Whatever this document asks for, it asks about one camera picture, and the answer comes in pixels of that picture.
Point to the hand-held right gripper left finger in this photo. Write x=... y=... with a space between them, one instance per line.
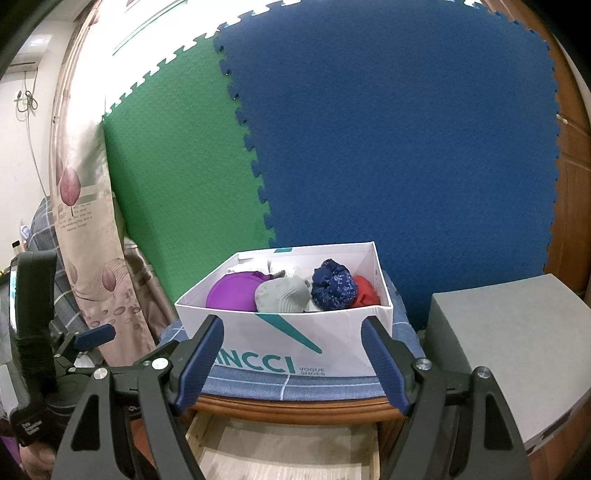
x=203 y=364

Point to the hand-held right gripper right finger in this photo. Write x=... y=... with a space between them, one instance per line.
x=383 y=364

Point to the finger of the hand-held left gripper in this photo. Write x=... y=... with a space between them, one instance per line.
x=94 y=335

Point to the white shoe box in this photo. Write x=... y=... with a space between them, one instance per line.
x=341 y=341

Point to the red underwear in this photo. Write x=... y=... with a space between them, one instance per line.
x=367 y=290

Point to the purple underwear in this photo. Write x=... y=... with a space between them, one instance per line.
x=231 y=293

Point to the navy patterned underwear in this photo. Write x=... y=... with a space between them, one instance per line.
x=334 y=286

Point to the grey underwear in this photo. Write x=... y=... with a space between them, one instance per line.
x=281 y=295

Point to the white underwear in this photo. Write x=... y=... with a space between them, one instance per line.
x=286 y=270
x=247 y=267

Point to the wooden drawer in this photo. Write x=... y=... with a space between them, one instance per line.
x=286 y=457

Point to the grey plaid quilt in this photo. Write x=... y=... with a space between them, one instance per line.
x=64 y=295

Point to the blue plaid cloth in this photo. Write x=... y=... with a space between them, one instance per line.
x=323 y=385

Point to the wooden nightstand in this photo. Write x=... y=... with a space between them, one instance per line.
x=286 y=408

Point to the grey foam block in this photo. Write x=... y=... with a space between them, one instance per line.
x=508 y=332

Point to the beige floral curtain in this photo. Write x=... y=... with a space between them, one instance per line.
x=83 y=198

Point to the green foam mat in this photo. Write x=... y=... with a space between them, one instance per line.
x=184 y=175

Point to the blue foam mat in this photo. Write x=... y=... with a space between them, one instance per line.
x=392 y=152

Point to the white air conditioner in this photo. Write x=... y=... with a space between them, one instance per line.
x=37 y=48

